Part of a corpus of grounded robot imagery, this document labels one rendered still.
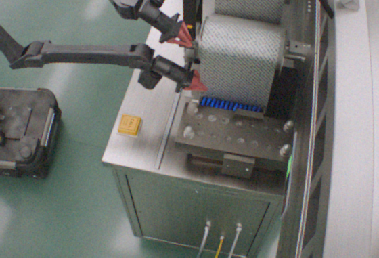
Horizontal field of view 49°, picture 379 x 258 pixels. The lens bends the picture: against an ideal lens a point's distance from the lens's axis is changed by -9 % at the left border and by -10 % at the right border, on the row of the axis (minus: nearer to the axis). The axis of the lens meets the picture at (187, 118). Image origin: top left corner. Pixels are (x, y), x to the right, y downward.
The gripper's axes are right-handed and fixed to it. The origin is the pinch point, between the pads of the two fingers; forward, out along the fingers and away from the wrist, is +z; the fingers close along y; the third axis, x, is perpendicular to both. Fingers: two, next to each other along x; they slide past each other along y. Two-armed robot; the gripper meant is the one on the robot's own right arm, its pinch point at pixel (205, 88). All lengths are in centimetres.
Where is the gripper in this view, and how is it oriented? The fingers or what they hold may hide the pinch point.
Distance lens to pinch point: 155.1
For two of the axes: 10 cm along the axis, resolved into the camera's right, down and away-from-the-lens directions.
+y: -2.1, 8.1, -5.4
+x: 4.7, -4.0, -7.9
